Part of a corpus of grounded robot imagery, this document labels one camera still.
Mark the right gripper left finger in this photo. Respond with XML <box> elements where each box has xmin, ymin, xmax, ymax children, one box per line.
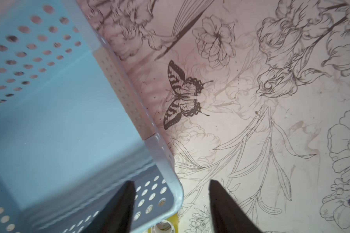
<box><xmin>82</xmin><ymin>181</ymin><xmax>136</xmax><ymax>233</ymax></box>

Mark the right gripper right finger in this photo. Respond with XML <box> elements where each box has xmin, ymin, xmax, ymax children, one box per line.
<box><xmin>209</xmin><ymin>180</ymin><xmax>261</xmax><ymax>233</ymax></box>

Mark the yellow tape roll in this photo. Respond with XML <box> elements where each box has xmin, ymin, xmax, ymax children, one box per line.
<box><xmin>148</xmin><ymin>214</ymin><xmax>179</xmax><ymax>233</ymax></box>

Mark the light blue plastic storage basket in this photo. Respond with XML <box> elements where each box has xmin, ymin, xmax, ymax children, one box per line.
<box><xmin>0</xmin><ymin>1</ymin><xmax>184</xmax><ymax>233</ymax></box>

